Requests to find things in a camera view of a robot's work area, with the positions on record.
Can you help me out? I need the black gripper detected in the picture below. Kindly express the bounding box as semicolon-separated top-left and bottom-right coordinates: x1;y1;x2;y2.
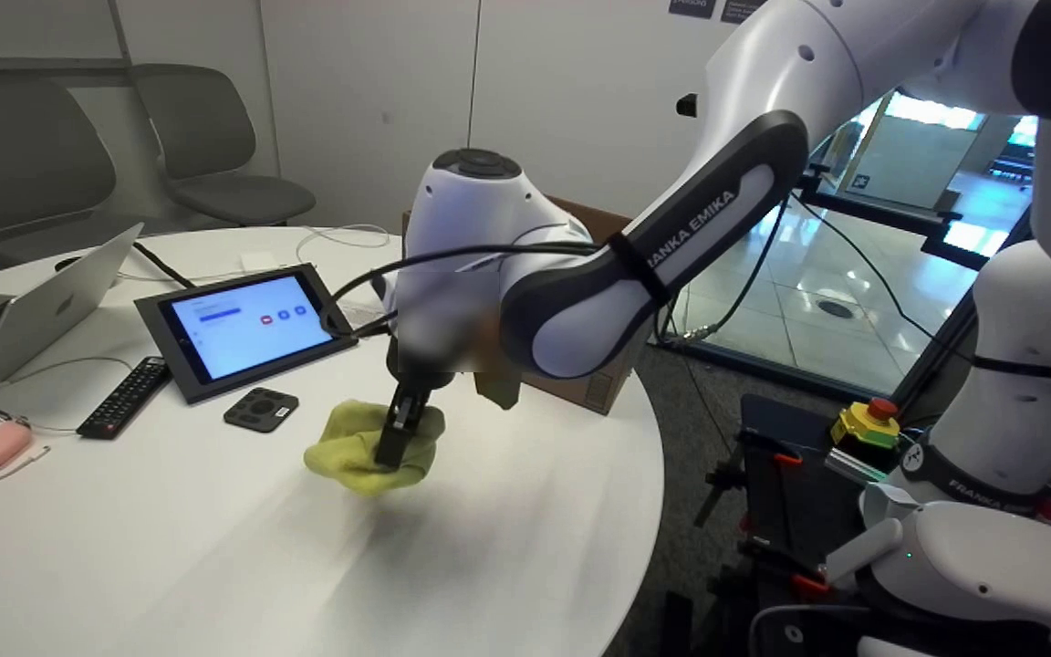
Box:
369;331;470;475

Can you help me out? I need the yellow towel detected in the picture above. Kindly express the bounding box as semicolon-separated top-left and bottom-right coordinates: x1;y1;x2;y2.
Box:
299;399;450;500

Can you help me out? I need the brown cardboard box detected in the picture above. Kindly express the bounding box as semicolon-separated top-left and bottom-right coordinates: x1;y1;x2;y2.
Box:
462;197;643;419

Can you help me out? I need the small black button pad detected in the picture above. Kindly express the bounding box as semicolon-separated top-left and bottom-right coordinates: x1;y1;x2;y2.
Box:
218;385;302;439

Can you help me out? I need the black tablet with blue screen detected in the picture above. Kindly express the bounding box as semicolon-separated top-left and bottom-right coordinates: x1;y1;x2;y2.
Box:
132;259;362;408

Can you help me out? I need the black remote control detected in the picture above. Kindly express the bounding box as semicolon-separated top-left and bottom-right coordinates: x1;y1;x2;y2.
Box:
72;355;175;447

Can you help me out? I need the grey shell chair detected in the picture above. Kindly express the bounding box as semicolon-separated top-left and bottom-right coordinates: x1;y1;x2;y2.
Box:
0;68;119;279
126;66;319;229

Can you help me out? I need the silver laptop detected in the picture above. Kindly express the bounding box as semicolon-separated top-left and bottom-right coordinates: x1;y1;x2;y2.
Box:
0;218;146;416

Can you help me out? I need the black equipment cart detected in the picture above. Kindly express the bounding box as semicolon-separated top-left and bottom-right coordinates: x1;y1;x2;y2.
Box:
669;386;919;657

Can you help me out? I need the yellow red emergency stop button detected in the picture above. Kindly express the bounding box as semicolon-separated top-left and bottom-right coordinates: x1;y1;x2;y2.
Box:
824;393;909;456

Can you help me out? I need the white curved base cover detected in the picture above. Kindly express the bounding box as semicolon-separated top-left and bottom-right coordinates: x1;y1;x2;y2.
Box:
813;483;1051;657

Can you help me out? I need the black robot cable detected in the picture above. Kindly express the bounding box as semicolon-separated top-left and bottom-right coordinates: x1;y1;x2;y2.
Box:
325;180;939;349

